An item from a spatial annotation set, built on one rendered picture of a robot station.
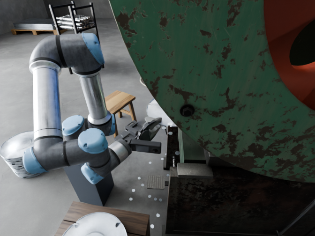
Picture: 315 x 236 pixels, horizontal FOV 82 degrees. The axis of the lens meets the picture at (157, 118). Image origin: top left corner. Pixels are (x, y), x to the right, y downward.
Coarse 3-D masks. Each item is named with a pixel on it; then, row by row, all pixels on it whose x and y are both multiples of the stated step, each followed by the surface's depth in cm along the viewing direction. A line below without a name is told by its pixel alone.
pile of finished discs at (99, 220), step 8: (88, 216) 84; (96, 216) 84; (104, 216) 84; (112, 216) 84; (72, 224) 81; (80, 224) 81; (88, 224) 81; (96, 224) 81; (104, 224) 81; (112, 224) 81; (120, 224) 82; (72, 232) 79; (80, 232) 79; (88, 232) 79; (96, 232) 78; (104, 232) 79; (112, 232) 79; (120, 232) 79
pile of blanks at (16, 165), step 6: (6, 162) 136; (12, 162) 131; (18, 162) 132; (12, 168) 137; (18, 168) 135; (24, 168) 136; (18, 174) 142; (24, 174) 140; (30, 174) 141; (36, 174) 144
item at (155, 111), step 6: (150, 102) 91; (156, 102) 90; (150, 108) 86; (156, 108) 86; (150, 114) 83; (156, 114) 82; (162, 114) 81; (162, 120) 78; (168, 120) 77; (174, 126) 73
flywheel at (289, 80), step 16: (272, 0) 25; (288, 0) 25; (304, 0) 25; (272, 16) 26; (288, 16) 26; (304, 16) 26; (272, 32) 28; (288, 32) 28; (272, 48) 29; (288, 48) 29; (288, 64) 31; (288, 80) 32; (304, 80) 32; (304, 96) 34
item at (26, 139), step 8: (16, 136) 146; (24, 136) 146; (32, 136) 146; (8, 144) 139; (16, 144) 139; (24, 144) 139; (32, 144) 140; (0, 152) 133; (8, 152) 133; (16, 152) 133
